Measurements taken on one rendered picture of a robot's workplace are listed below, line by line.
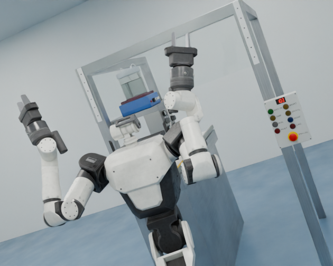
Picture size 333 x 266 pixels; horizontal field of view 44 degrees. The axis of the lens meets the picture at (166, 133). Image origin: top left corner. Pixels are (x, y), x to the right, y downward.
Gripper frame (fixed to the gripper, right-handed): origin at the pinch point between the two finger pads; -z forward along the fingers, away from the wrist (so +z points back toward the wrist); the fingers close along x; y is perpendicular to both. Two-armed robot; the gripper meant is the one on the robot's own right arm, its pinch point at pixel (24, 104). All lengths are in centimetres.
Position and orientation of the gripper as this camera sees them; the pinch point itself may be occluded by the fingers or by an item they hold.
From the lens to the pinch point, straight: 181.8
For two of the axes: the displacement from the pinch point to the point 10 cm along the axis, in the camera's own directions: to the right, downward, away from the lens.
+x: 5.2, -5.2, -6.8
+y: -6.9, 2.2, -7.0
